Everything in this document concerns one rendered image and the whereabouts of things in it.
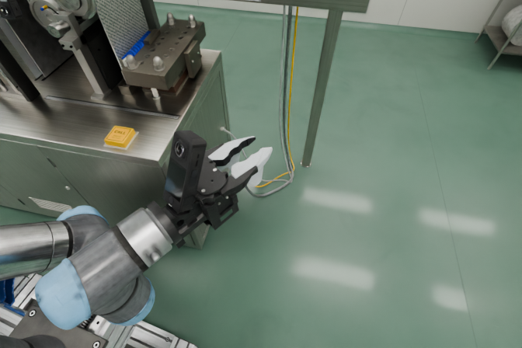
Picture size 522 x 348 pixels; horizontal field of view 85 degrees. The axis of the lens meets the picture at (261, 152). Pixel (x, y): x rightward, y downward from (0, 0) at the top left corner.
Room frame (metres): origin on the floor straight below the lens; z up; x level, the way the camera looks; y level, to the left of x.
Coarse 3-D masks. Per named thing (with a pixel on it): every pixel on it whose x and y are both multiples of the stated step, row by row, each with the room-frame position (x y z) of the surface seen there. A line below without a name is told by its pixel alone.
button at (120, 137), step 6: (114, 132) 0.66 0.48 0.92; (120, 132) 0.66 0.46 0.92; (126, 132) 0.66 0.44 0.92; (132, 132) 0.67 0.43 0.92; (108, 138) 0.63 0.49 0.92; (114, 138) 0.63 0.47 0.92; (120, 138) 0.63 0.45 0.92; (126, 138) 0.63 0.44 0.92; (108, 144) 0.62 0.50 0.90; (114, 144) 0.62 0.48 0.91; (120, 144) 0.61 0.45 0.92; (126, 144) 0.62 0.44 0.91
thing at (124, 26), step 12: (132, 0) 1.10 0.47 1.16; (120, 12) 1.01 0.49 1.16; (132, 12) 1.07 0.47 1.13; (108, 24) 0.93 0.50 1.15; (120, 24) 0.99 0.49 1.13; (132, 24) 1.05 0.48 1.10; (144, 24) 1.13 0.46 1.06; (108, 36) 0.91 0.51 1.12; (120, 36) 0.97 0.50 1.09; (132, 36) 1.03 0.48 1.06; (120, 48) 0.95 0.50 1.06
